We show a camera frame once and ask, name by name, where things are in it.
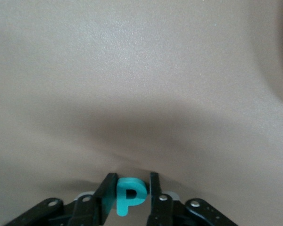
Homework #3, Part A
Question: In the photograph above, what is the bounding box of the brown table cover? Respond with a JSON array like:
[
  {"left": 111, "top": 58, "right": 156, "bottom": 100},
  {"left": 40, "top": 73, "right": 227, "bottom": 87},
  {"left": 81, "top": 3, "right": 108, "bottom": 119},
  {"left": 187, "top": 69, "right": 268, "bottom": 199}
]
[{"left": 0, "top": 0, "right": 283, "bottom": 226}]

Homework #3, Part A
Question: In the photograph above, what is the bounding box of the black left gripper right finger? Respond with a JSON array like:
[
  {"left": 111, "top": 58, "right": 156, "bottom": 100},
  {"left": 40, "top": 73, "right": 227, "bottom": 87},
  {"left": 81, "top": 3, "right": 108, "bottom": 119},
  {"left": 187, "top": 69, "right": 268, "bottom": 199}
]
[{"left": 145, "top": 172, "right": 239, "bottom": 226}]

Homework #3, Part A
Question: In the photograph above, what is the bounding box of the teal foam letter p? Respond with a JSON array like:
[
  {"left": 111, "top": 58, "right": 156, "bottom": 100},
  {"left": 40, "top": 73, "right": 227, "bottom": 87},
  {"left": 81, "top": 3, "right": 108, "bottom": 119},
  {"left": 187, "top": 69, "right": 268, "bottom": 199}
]
[{"left": 115, "top": 178, "right": 148, "bottom": 217}]

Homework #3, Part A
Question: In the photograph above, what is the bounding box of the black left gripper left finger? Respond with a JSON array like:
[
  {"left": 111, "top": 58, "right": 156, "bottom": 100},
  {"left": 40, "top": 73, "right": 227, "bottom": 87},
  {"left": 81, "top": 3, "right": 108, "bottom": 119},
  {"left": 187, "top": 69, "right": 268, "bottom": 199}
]
[{"left": 4, "top": 173, "right": 118, "bottom": 226}]

